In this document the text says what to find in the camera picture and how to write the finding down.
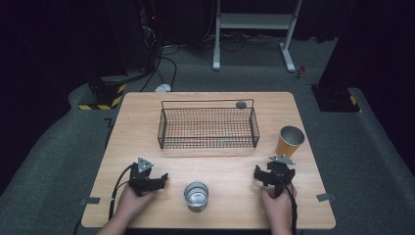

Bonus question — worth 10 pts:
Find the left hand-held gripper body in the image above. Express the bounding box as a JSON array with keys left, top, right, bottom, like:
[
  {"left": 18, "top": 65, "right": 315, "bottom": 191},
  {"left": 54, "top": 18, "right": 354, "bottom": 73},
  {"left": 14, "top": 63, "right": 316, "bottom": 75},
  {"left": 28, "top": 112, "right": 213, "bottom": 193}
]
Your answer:
[{"left": 128, "top": 157, "right": 159, "bottom": 198}]

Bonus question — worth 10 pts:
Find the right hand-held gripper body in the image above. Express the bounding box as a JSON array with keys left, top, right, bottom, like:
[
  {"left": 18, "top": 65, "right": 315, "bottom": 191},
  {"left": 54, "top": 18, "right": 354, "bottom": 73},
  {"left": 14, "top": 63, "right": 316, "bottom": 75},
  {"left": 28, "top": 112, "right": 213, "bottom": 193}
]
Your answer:
[{"left": 265, "top": 155, "right": 297, "bottom": 199}]

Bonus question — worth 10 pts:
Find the person's left hand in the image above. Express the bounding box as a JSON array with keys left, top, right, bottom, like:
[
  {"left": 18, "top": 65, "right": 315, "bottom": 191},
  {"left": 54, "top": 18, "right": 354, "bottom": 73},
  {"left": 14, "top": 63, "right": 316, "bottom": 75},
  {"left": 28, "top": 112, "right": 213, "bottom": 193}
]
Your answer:
[{"left": 115, "top": 185, "right": 159, "bottom": 220}]

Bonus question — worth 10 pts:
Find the person's right hand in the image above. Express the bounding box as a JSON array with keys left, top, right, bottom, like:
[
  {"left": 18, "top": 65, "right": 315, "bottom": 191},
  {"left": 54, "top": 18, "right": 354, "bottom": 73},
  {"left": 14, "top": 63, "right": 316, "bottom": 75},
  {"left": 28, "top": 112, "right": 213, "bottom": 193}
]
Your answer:
[{"left": 259, "top": 183, "right": 298, "bottom": 227}]

